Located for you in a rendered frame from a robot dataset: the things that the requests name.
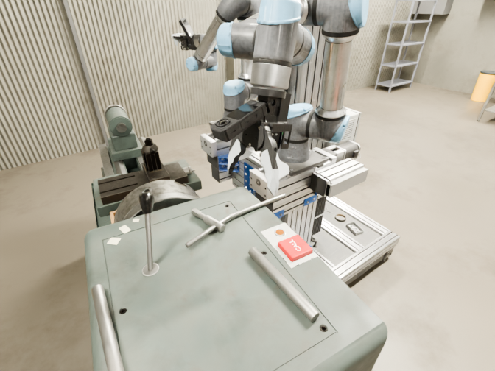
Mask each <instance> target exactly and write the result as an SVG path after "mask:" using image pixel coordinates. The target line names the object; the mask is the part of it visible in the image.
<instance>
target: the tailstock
mask: <svg viewBox="0 0 495 371"><path fill-rule="evenodd" d="M104 114H105V119H106V120H107V122H108V126H109V127H108V131H109V133H110V138H107V140H108V145H109V147H110V152H111V154H112V158H113V161H114V162H116V161H119V160H126V159H130V158H136V157H139V156H142V154H141V149H142V146H141V144H140V142H139V140H138V138H137V136H136V134H135V133H134V131H133V126H132V123H131V121H130V120H129V118H128V116H127V112H126V110H125V109H124V108H123V107H122V106H120V105H110V106H108V107H107V108H106V109H105V113H104Z"/></svg>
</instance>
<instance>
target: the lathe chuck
mask: <svg viewBox="0 0 495 371"><path fill-rule="evenodd" d="M146 188H151V189H152V190H151V192H149V193H152V194H154V196H156V195H159V194H165V193H171V192H179V193H184V194H189V195H192V196H193V197H196V198H198V199H199V197H198V195H197V193H196V192H195V191H194V190H193V189H192V188H191V187H190V186H188V185H187V184H185V183H184V184H183V185H178V184H176V183H175V181H174V180H156V181H152V182H150V183H146V184H143V185H141V186H139V187H138V188H136V189H134V190H133V191H131V192H130V193H129V194H128V195H127V196H126V197H125V198H124V199H123V200H122V202H121V203H120V204H119V207H118V208H117V210H116V213H115V216H114V223H116V222H120V221H123V219H124V218H125V217H126V215H127V214H128V213H129V212H130V211H131V210H132V209H133V208H134V207H136V206H137V205H138V204H139V195H140V194H142V191H143V190H144V189H146Z"/></svg>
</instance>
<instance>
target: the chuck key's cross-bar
mask: <svg viewBox="0 0 495 371"><path fill-rule="evenodd" d="M284 197H285V194H281V195H278V196H276V197H273V198H271V199H268V200H265V201H263V202H260V203H258V204H256V205H252V206H250V207H248V208H245V209H243V210H240V211H237V212H236V213H232V214H230V215H228V216H226V217H225V218H223V219H221V220H220V221H219V222H221V223H223V224H224V223H226V222H227V221H228V220H230V219H232V218H234V217H237V216H240V215H242V214H244V213H247V212H249V211H252V210H255V209H257V208H260V207H261V206H264V205H267V204H269V203H271V202H275V201H276V200H279V199H282V198H284ZM215 229H216V227H215V225H212V226H211V227H210V228H208V229H207V230H205V231H203V232H202V233H201V234H199V235H198V236H196V237H194V238H193V239H192V240H190V241H188V242H187V243H185V245H186V247H188V248H189V247H190V246H192V245H193V244H195V243H196V242H197V241H199V240H200V239H202V238H203V237H205V236H207V235H208V234H209V233H211V232H212V231H213V230H215Z"/></svg>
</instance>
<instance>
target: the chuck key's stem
mask: <svg viewBox="0 0 495 371"><path fill-rule="evenodd" d="M191 211H192V214H193V215H194V216H196V217H197V218H201V219H202V220H203V221H204V222H205V223H206V224H207V225H209V226H212V225H215V227H216V229H215V230H217V231H219V232H223V231H224V230H225V225H224V224H223V223H221V222H219V221H217V220H216V219H214V218H212V217H211V216H209V215H207V216H206V215H205V214H203V213H202V212H201V211H199V210H198V209H196V208H193V209H191Z"/></svg>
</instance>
